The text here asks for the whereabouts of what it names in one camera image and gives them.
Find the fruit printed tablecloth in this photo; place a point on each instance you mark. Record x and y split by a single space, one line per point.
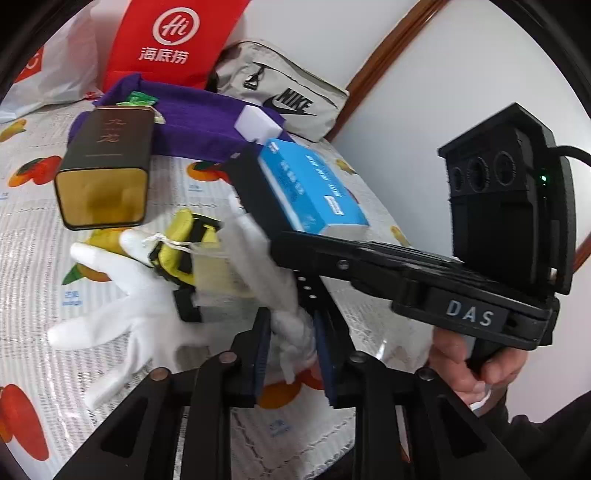
37 277

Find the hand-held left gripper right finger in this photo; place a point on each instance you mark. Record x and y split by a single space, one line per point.
323 360

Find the white plastic shopping bag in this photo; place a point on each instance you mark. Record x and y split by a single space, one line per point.
60 69

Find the purple fabric tray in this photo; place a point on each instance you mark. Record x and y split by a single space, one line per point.
194 129

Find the brown wooden door frame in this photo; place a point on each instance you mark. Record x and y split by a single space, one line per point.
392 50

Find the blue tissue pack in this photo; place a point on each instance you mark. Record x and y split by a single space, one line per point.
314 184

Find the grey waist bag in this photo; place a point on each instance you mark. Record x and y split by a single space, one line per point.
277 78

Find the green snack packet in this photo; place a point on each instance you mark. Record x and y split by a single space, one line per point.
138 98

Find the clear plastic bag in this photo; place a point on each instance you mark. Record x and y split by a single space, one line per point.
221 277

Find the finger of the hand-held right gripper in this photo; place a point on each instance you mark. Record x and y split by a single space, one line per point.
323 254
251 184

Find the dark green tea tin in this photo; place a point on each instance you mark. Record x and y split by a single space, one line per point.
111 143

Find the white sponge block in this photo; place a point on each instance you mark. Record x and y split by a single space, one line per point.
256 122

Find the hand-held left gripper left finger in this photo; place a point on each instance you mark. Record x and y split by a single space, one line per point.
264 350

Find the person's right hand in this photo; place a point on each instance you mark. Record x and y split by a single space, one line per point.
457 364

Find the yellow toy car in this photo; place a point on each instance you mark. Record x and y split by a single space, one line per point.
178 240

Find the red paper bag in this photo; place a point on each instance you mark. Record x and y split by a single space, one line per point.
184 46

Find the person's right forearm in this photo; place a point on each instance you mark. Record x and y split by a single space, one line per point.
554 443

